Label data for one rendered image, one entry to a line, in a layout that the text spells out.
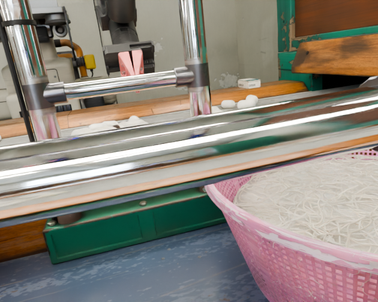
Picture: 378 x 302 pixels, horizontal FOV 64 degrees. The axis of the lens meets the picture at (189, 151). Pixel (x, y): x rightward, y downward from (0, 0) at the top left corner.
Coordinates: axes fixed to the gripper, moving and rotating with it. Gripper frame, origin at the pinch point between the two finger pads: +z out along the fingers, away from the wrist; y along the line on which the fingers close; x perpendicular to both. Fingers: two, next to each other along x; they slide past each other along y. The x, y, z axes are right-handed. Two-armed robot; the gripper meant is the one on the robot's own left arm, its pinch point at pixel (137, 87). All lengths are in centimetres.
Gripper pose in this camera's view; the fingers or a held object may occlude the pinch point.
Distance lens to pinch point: 59.9
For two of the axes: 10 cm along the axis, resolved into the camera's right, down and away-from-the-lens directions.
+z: 2.7, 8.2, -5.0
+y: 9.6, -1.8, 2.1
